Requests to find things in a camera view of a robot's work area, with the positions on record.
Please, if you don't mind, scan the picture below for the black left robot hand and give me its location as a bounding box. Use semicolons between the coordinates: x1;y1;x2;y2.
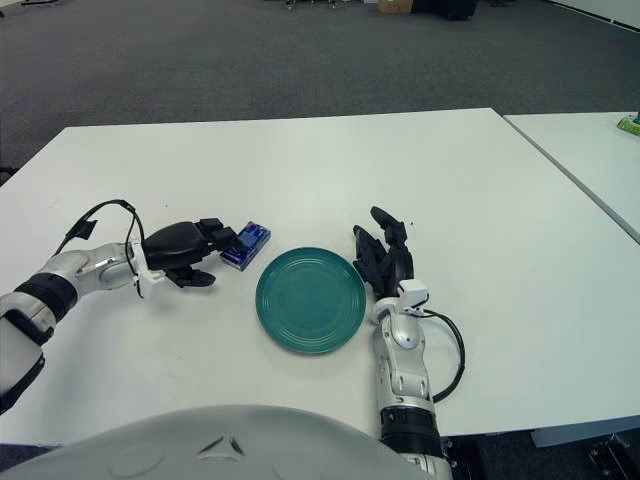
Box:
141;217;249;290

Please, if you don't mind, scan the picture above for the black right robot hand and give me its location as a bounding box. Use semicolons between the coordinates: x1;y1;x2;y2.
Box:
351;206;417;301

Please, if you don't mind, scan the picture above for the blue gum box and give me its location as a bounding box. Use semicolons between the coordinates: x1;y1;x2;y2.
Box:
219;221;273;271

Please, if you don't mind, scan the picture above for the teal round plate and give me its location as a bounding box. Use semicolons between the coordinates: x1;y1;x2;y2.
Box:
255;247;368;356

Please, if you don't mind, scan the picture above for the grey robot torso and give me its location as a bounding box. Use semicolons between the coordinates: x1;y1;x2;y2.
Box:
0;404;421;480

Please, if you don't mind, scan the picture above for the black furniture block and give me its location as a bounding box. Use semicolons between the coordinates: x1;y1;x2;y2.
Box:
412;0;479;21

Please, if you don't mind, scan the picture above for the black metal stand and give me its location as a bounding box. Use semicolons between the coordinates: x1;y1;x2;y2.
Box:
589;434;631;471

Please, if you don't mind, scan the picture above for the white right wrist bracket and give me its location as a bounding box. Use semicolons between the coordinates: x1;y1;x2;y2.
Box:
398;279;430;314

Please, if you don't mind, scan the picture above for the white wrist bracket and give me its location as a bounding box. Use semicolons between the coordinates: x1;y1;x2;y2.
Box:
130;242;164;300
398;279;430;314

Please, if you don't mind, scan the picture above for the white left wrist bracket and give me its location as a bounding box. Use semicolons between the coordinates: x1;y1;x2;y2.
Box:
130;242;164;300

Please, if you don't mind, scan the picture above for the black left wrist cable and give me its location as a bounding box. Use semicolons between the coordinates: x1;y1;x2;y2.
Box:
52;198;146;281

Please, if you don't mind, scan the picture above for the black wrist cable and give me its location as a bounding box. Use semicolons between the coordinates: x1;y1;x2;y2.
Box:
52;198;146;281
419;309;467;403

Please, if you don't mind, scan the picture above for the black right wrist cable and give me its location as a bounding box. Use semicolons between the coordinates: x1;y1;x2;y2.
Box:
419;309;467;403

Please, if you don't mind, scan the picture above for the grey table frame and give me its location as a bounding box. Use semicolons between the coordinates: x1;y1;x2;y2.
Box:
530;425;640;448

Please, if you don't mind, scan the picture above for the black wheeled frame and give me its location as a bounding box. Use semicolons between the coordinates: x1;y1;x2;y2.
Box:
282;0;346;12

